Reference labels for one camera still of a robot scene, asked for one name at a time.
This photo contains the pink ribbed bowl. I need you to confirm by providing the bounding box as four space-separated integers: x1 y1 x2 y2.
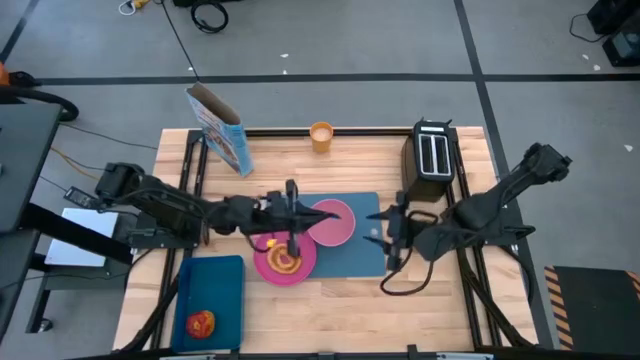
306 198 357 248

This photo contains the toasted bagel with jam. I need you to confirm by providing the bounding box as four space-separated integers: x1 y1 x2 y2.
265 243 303 276

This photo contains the thick black hose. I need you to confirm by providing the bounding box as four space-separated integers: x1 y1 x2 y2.
0 84 80 123

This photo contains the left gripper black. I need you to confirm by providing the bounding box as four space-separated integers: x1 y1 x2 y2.
252 179 342 259

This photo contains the white flat box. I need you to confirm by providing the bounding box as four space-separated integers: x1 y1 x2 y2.
44 207 121 269

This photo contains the black equipment case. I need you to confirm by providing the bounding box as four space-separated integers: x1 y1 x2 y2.
587 0 640 69

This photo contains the black power adapter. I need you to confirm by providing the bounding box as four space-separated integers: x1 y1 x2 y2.
63 186 100 210

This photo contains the long thin black cable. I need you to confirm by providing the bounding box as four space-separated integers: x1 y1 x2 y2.
159 0 201 84

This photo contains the black cable with yellow band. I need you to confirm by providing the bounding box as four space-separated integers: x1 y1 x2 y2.
244 230 281 255

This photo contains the slate blue placemat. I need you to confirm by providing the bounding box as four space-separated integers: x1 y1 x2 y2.
294 192 387 280

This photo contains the yellow plug with white cord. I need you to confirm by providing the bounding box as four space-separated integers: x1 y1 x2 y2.
118 0 151 16

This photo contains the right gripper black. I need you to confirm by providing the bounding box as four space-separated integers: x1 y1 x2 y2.
363 191 431 272

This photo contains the blue plastic tray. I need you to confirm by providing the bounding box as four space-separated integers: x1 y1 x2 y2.
170 254 246 354

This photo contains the blue cereal box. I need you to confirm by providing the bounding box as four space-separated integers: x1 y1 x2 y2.
184 82 255 179

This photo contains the thin yellow cable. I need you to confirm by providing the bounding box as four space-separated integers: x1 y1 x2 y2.
49 146 101 181

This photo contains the black toaster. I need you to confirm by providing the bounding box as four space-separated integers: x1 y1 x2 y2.
402 118 459 202

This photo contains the pink plate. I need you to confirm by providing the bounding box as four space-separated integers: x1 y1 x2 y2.
252 230 318 288

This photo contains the black desk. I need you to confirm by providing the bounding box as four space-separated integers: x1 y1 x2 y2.
0 102 136 341

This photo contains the orange cup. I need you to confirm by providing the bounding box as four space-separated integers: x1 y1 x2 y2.
308 121 335 154

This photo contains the coiled black cable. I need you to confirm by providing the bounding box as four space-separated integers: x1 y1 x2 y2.
189 0 230 35

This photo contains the black mat with hazard stripes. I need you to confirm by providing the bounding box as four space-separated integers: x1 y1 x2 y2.
543 264 640 354

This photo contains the red yellow apple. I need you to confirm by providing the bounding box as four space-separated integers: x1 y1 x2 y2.
185 309 217 340

